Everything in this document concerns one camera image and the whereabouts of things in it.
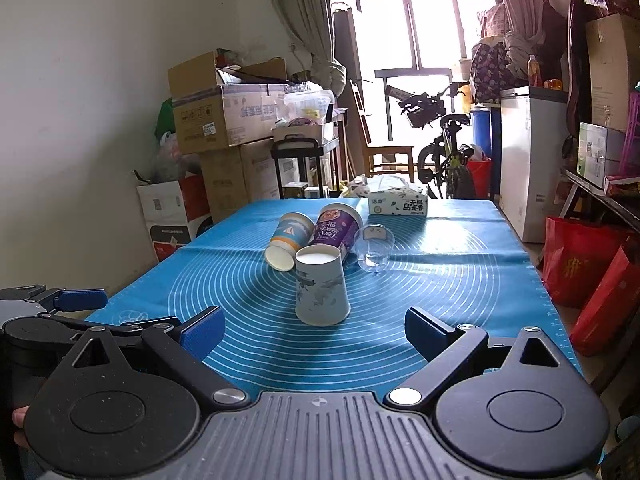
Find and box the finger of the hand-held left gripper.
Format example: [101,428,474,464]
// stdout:
[50,288,109,312]
[40,311,182,334]

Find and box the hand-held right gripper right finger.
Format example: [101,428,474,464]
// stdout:
[384,306,566,411]

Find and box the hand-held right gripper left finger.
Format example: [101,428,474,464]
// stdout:
[65,306,250,413]

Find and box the clear plastic cup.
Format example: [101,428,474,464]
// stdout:
[352,224,396,274]

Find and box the white patterned paper cup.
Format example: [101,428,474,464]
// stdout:
[294,247,351,328]

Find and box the blue sailboat paper cup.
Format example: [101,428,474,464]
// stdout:
[264,212,316,272]

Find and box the purple paper cup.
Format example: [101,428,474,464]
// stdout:
[310,203,364,262]

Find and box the person's left hand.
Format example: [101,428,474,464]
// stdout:
[12,406,31,449]

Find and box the blue silicone mat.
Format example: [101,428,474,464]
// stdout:
[85,197,583,396]

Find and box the white red cardboard box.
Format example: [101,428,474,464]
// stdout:
[137,175,214,264]

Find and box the white green tissue box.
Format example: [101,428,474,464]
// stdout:
[368,187,429,220]

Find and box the crumpled clear plastic bag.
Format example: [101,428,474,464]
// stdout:
[340,173,426,199]

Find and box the large brown cardboard box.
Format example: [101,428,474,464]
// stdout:
[199,139,301,224]

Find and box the red gift bag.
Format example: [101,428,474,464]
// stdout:
[569,244,640,359]
[541,216,628,309]

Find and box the translucent plastic bag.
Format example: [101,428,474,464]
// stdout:
[151,130,202,184]

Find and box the red bucket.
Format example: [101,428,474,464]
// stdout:
[467,157,494,199]

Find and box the black folding bicycle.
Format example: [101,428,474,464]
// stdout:
[384,80,490,201]

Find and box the wooden chair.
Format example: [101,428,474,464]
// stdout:
[351,79,416,182]

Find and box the green plastic bag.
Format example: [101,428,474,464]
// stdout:
[154,100,177,147]

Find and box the white chest freezer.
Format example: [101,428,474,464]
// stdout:
[498,85,569,244]

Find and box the blue barrel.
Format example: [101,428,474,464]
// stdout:
[469,104,502,159]

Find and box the black utility cart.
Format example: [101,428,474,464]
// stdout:
[270,134,342,201]

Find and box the dark side table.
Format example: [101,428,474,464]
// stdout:
[559,166,640,243]

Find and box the green white product box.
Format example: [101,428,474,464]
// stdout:
[576,121,627,184]

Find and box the open brown cardboard box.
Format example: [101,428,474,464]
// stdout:
[167,50,289,102]

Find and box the clear plastic storage container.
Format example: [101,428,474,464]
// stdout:
[281,86,335,127]

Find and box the floral fabric bag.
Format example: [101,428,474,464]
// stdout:
[470,35,517,104]

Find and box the pink plastic rack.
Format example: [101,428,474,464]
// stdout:
[619,91,640,177]

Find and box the tall brown cardboard box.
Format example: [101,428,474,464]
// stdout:
[584,12,640,134]

